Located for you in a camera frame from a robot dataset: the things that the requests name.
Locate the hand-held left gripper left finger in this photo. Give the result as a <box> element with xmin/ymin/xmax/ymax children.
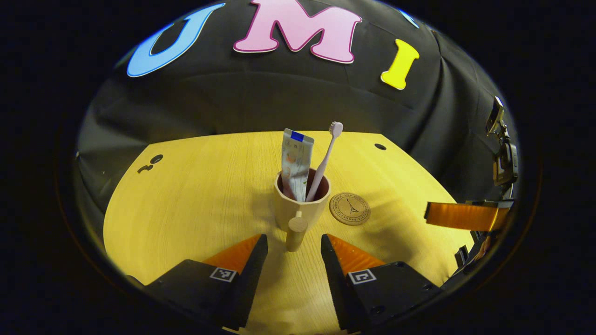
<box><xmin>126</xmin><ymin>234</ymin><xmax>269</xmax><ymax>332</ymax></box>

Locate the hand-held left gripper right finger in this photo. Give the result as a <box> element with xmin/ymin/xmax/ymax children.
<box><xmin>320</xmin><ymin>234</ymin><xmax>444</xmax><ymax>332</ymax></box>

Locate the round wooden coaster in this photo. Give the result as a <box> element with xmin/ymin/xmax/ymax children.
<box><xmin>329</xmin><ymin>192</ymin><xmax>371</xmax><ymax>226</ymax></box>

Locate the beige cup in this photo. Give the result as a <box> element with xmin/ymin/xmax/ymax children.
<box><xmin>274</xmin><ymin>168</ymin><xmax>332</xmax><ymax>253</ymax></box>

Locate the white toothpaste tube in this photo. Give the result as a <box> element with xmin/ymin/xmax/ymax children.
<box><xmin>281</xmin><ymin>128</ymin><xmax>315</xmax><ymax>202</ymax></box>

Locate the pink toothbrush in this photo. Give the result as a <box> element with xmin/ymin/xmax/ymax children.
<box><xmin>305</xmin><ymin>121</ymin><xmax>344</xmax><ymax>202</ymax></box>

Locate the wooden desktop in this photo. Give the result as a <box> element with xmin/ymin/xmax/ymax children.
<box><xmin>103</xmin><ymin>131</ymin><xmax>474</xmax><ymax>335</ymax></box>

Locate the black backdrop cloth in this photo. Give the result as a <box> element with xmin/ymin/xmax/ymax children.
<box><xmin>74</xmin><ymin>0</ymin><xmax>520</xmax><ymax>224</ymax></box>

